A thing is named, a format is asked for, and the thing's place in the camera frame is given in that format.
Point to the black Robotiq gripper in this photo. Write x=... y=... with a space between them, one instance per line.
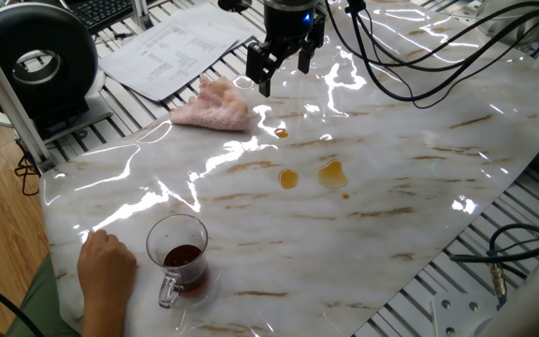
x=290 y=21

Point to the pink fluffy cloth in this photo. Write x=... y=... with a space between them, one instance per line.
x=215 y=107

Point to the clear glass mug with tea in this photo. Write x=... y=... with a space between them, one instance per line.
x=180 y=262

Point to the person's bare forearm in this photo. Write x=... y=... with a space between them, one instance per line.
x=103 y=320

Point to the person's bare hand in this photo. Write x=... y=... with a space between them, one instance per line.
x=106 y=269

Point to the black round knob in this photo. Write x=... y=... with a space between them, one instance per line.
x=234 y=4

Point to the printed white paper sheet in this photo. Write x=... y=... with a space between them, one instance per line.
x=166 y=61
x=218 y=23

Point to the small brown tea puddle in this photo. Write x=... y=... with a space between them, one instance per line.
x=281 y=133

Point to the round brown tea puddle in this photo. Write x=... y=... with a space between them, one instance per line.
x=288 y=179

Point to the large brown tea puddle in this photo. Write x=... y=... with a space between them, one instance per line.
x=331 y=175

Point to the small upright metal stand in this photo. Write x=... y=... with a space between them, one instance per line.
x=142 y=16

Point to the black computer keyboard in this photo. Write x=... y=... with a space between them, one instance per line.
x=101 y=11

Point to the marble pattern vinyl sheet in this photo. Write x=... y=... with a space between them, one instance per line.
x=297 y=243

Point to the green trousers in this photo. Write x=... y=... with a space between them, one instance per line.
x=40 y=304

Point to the grey flat base plate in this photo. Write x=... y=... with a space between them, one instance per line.
x=77 y=117

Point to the slanted aluminium frame post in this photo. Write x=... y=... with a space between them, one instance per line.
x=7 y=98

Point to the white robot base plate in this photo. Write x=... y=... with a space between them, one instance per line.
x=461 y=313

